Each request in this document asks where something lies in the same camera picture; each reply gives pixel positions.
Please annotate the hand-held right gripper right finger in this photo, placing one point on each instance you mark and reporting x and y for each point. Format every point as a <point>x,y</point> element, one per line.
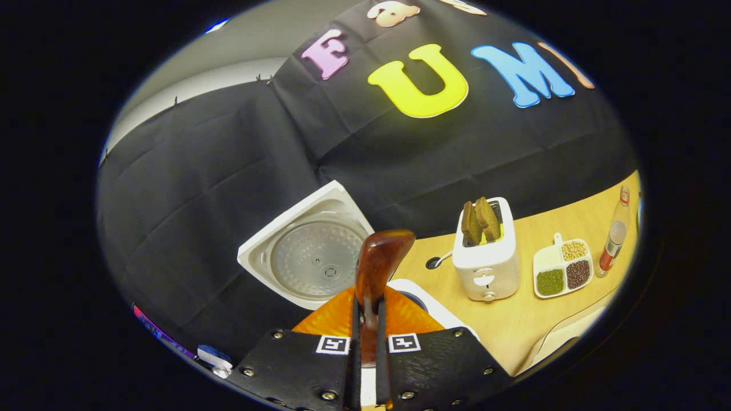
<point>440,365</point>

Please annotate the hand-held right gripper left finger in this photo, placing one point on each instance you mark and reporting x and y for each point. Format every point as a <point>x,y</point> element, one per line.
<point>297,371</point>

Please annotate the white rice cooker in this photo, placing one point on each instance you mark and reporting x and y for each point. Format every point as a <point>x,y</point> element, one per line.
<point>308,257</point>

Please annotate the brown wooden spoon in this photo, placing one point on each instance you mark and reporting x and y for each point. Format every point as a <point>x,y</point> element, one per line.
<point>380,257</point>

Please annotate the blue and white object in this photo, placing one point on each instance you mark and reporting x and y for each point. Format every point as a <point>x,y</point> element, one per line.
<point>216,359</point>

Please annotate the white toaster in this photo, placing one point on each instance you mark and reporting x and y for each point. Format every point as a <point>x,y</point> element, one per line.
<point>485,268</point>

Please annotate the cream rounded board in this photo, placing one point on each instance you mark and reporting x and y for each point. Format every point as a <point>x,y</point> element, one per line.
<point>565,337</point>

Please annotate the green beans pile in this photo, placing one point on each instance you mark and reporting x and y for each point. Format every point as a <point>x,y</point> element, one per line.
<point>550,282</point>

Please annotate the brown toast slice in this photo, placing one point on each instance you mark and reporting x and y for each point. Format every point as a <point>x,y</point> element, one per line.
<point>489,220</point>
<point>471,225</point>

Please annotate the white divided dish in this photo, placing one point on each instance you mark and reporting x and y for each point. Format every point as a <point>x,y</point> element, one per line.
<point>548,257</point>

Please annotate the dark red beans pile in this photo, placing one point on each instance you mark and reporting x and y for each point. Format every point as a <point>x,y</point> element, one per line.
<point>578,274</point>

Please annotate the yellow soybeans pile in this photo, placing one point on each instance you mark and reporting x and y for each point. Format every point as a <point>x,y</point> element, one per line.
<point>574,250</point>

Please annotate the clear plastic bottle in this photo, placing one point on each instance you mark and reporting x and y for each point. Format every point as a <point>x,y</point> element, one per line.
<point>614,234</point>

